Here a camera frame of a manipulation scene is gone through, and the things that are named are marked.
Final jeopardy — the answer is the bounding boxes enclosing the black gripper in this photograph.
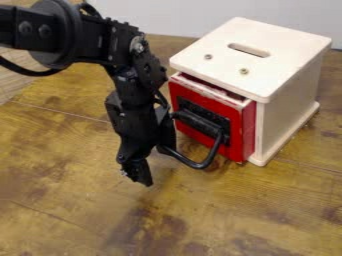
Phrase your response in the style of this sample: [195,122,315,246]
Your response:
[104,91,176,187]

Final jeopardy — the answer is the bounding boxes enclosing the black metal drawer handle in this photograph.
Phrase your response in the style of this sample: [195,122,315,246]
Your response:
[158,110,224,169]

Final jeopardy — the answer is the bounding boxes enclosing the red drawer front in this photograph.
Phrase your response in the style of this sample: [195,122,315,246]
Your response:
[168,72,256,162]

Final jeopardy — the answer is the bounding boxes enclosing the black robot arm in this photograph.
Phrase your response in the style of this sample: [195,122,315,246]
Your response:
[0,0,170,186]

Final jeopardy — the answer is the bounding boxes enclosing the white wooden box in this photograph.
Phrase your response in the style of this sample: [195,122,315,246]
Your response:
[170,17,331,166]

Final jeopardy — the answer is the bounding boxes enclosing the black cable loop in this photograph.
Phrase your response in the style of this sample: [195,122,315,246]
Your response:
[152,90,171,108]

